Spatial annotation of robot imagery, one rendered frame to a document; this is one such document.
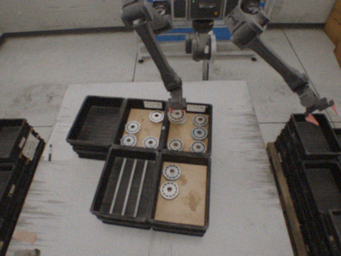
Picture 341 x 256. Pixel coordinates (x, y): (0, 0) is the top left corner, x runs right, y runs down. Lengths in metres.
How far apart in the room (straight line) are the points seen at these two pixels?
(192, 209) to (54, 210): 0.85
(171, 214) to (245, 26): 0.96
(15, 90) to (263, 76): 3.44
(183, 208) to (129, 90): 1.14
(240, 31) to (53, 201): 1.41
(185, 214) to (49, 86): 2.76
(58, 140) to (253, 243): 1.47
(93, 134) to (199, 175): 0.76
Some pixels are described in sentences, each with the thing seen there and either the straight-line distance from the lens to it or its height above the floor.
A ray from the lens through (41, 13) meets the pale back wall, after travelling 4.50.
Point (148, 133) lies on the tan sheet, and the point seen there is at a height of 0.83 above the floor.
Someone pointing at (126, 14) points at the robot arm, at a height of 1.66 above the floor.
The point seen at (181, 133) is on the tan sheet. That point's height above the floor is 0.83.
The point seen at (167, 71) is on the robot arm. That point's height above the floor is 1.39.
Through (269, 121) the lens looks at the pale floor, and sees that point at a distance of 2.81.
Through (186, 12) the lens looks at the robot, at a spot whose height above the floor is 1.43.
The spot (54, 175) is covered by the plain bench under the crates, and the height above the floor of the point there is 0.70.
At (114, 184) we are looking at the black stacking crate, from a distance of 1.37.
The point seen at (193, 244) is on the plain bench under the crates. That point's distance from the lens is 1.37.
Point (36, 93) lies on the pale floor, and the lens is 3.50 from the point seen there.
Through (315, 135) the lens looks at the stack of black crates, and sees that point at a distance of 2.23.
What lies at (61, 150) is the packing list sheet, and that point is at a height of 0.70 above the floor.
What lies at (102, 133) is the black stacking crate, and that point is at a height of 0.83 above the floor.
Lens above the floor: 2.06
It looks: 54 degrees down
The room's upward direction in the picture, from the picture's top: 3 degrees counter-clockwise
